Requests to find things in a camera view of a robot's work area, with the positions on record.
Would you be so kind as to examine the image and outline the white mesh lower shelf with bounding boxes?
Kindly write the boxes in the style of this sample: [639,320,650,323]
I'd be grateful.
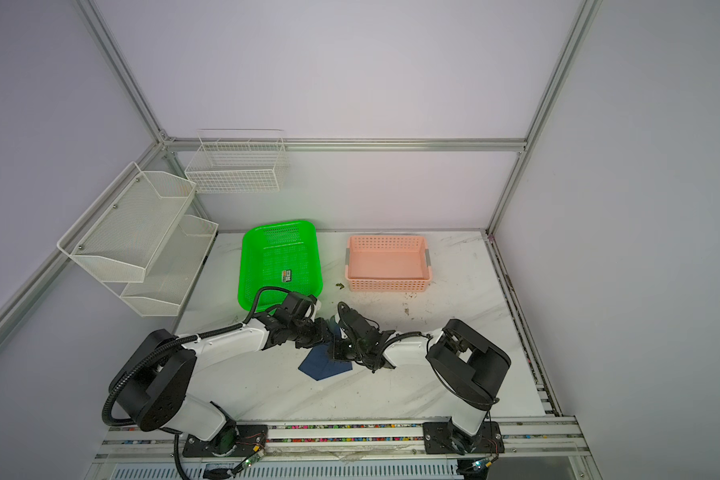
[120,215,218,317]

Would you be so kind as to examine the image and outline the aluminium mounting rail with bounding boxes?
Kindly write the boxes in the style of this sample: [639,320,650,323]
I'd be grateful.
[94,416,591,463]

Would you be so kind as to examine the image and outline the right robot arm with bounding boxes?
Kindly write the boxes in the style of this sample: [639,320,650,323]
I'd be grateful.
[329,302,512,455]

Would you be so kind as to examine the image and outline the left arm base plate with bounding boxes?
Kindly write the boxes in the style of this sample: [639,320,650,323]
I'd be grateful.
[182,424,269,458]

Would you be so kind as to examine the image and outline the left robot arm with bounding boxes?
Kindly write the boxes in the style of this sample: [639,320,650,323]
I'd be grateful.
[101,287,335,441]

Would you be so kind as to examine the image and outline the white mesh shelf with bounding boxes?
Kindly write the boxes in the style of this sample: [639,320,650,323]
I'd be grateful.
[120,215,218,317]
[57,162,196,283]

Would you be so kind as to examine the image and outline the white wire wall basket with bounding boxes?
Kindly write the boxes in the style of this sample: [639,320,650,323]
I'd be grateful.
[184,129,290,194]

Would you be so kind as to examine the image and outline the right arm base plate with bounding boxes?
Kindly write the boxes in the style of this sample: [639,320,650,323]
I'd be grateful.
[422,421,505,455]

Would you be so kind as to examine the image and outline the pink plastic basket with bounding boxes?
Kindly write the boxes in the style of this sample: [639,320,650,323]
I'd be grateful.
[345,235,433,293]

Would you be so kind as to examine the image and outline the white mesh upper shelf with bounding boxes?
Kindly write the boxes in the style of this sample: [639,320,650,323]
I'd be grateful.
[57,162,196,283]

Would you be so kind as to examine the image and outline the green plastic basket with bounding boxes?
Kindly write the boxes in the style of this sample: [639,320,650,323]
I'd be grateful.
[238,220,323,311]

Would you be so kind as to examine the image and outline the dark blue paper napkin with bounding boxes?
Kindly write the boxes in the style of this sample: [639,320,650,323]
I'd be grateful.
[298,320,352,381]

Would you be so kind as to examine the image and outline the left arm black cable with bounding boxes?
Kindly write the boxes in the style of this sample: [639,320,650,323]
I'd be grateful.
[100,285,295,480]

